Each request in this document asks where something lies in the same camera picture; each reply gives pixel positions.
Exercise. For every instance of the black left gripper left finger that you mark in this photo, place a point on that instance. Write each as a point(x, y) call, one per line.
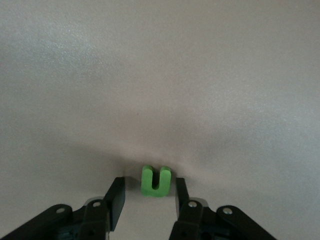
point(100, 220)

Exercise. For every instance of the green letter u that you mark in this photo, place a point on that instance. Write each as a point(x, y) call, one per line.
point(147, 185)

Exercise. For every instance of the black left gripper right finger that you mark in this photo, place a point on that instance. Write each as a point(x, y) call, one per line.
point(190, 220)

